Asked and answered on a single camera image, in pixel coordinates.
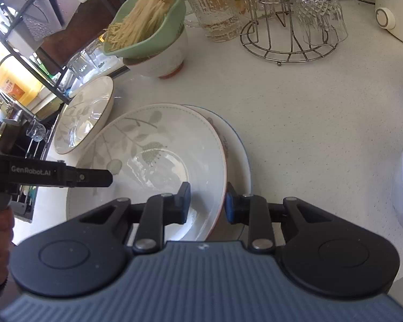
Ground white bowl with red foot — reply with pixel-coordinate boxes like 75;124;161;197
125;27;189;80

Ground diamond-cut drinking glass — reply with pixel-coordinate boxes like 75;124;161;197
295;0;349;46

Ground ribbed glass pitcher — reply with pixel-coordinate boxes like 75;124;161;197
181;0;250;43

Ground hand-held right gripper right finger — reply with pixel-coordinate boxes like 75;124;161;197
224;182;327;254

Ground clear glass tumbler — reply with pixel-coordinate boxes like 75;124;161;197
66;38;105;85

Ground large leaf-pattern white bowl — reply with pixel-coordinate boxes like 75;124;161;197
66;103;228;242

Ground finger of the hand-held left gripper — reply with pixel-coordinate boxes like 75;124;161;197
75;167;114;188

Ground green ceramic bowl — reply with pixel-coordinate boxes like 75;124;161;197
103;0;186;58

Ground small leaf-pattern white bowl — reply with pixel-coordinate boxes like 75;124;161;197
53;75;115;156

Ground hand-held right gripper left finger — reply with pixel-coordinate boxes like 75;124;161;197
78;182;191;254

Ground person's left hand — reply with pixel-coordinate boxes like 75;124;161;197
0;204;16;286

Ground blue-rimmed white plate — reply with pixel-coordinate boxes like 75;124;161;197
181;105;252;242

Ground black metal dish rack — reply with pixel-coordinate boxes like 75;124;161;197
0;0;132;108

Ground pale yellow noodles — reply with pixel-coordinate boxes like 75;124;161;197
106;0;181;46

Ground metal wire glass rack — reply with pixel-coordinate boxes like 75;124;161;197
229;0;337;68

